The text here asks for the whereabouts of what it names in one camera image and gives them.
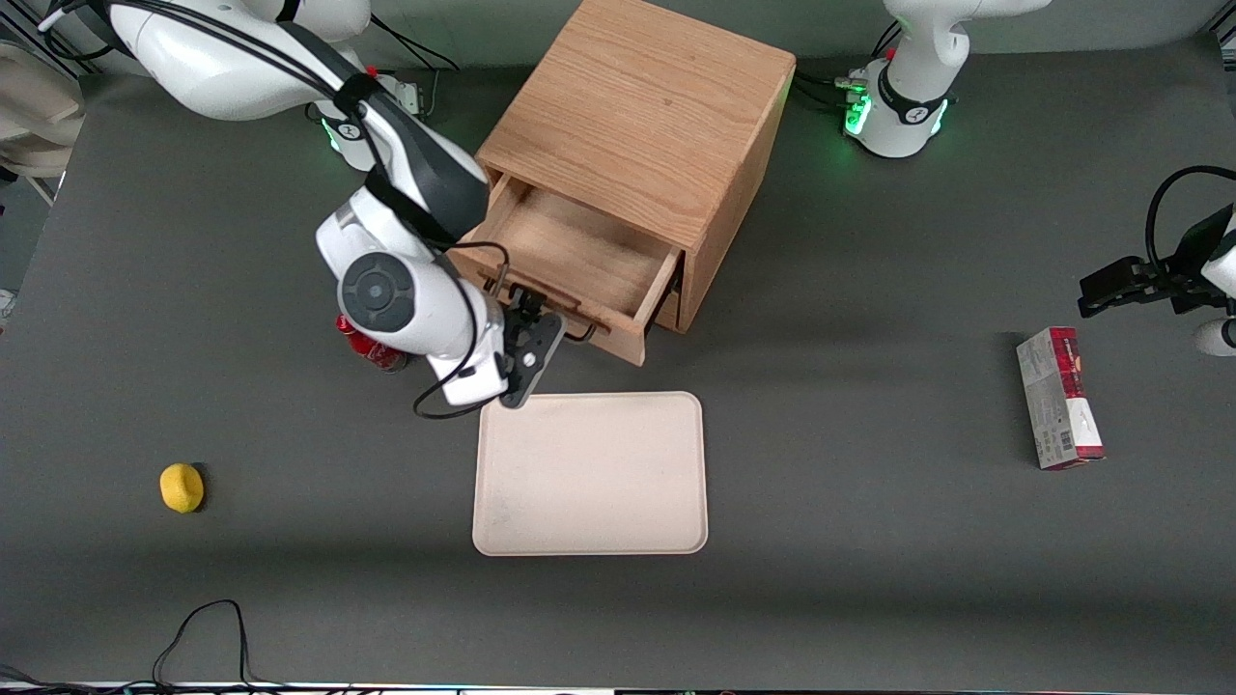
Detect red soda can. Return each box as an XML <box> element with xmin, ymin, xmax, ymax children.
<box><xmin>335</xmin><ymin>314</ymin><xmax>411</xmax><ymax>375</ymax></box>

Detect thin black table cable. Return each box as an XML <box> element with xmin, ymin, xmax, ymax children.
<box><xmin>0</xmin><ymin>598</ymin><xmax>320</xmax><ymax>695</ymax></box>

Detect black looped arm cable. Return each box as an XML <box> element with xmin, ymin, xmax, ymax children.
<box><xmin>1145</xmin><ymin>165</ymin><xmax>1236</xmax><ymax>283</ymax></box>

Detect red white carton box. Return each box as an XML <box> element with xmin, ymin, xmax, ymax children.
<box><xmin>1016</xmin><ymin>326</ymin><xmax>1108</xmax><ymax>472</ymax></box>

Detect wooden drawer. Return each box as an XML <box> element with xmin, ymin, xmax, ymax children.
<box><xmin>449</xmin><ymin>174</ymin><xmax>685</xmax><ymax>368</ymax></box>

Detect beige padded chair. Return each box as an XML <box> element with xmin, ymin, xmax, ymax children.
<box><xmin>0</xmin><ymin>41</ymin><xmax>87</xmax><ymax>181</ymax></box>

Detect black sleeved arm cable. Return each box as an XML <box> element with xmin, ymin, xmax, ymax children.
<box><xmin>39</xmin><ymin>0</ymin><xmax>515</xmax><ymax>422</ymax></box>

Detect black base cables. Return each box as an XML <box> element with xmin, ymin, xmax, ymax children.
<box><xmin>370</xmin><ymin>12</ymin><xmax>462</xmax><ymax>76</ymax></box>
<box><xmin>790</xmin><ymin>17</ymin><xmax>906</xmax><ymax>113</ymax></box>

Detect beige rectangular plastic tray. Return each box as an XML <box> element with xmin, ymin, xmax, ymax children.
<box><xmin>472</xmin><ymin>391</ymin><xmax>709</xmax><ymax>557</ymax></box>

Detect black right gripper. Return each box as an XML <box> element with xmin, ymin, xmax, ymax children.
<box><xmin>496</xmin><ymin>285</ymin><xmax>568</xmax><ymax>409</ymax></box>

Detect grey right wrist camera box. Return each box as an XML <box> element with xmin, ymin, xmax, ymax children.
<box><xmin>425</xmin><ymin>349</ymin><xmax>511</xmax><ymax>407</ymax></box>

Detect wooden drawer cabinet body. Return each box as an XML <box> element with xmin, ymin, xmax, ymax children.
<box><xmin>476</xmin><ymin>0</ymin><xmax>798</xmax><ymax>334</ymax></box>

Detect yellow toy lemon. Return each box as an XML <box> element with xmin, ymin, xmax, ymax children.
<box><xmin>159</xmin><ymin>463</ymin><xmax>206</xmax><ymax>514</ymax></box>

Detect black drawer handle bar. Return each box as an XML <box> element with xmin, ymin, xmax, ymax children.
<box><xmin>480</xmin><ymin>275</ymin><xmax>598</xmax><ymax>346</ymax></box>

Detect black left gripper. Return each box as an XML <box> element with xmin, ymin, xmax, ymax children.
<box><xmin>1078</xmin><ymin>205</ymin><xmax>1234</xmax><ymax>320</ymax></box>

